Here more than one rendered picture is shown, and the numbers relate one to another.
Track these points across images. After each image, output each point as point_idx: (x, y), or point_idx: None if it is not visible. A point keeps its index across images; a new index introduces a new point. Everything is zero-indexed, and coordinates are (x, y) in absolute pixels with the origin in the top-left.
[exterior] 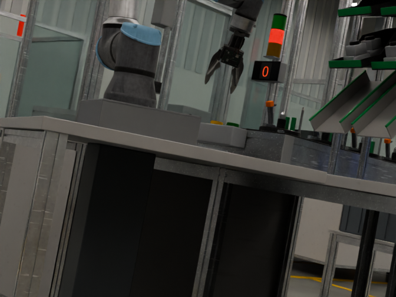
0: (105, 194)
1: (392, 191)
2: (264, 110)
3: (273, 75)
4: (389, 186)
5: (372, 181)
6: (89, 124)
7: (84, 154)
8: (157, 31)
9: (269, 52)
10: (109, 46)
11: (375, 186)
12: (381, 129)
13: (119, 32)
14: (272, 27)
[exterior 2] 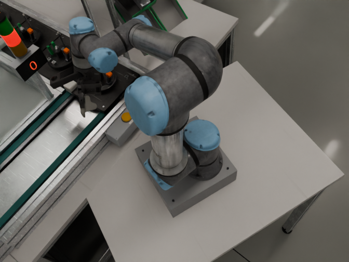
0: None
1: (223, 39)
2: (39, 84)
3: (42, 61)
4: (222, 39)
5: (216, 44)
6: (213, 192)
7: (42, 257)
8: (208, 120)
9: (24, 51)
10: (194, 168)
11: (217, 44)
12: (170, 21)
13: (194, 156)
14: (9, 34)
